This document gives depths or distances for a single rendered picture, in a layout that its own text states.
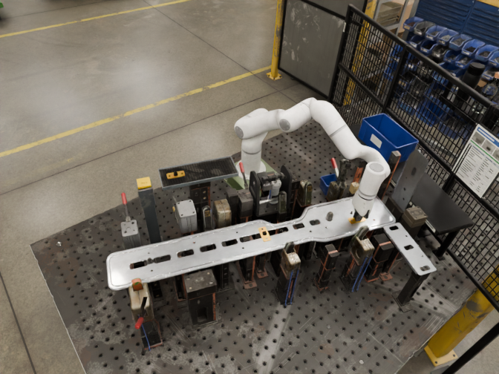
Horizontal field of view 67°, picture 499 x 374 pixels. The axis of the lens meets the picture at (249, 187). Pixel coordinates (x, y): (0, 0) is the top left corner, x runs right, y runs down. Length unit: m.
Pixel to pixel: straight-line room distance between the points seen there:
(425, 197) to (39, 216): 2.86
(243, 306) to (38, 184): 2.44
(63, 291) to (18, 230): 1.45
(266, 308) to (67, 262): 1.05
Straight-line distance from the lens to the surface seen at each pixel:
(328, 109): 1.68
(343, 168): 1.93
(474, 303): 2.41
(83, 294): 2.07
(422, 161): 1.89
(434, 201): 2.16
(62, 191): 3.66
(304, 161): 2.66
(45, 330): 2.88
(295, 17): 4.61
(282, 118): 1.76
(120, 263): 1.74
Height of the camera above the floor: 2.39
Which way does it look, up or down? 44 degrees down
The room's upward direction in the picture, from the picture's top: 4 degrees clockwise
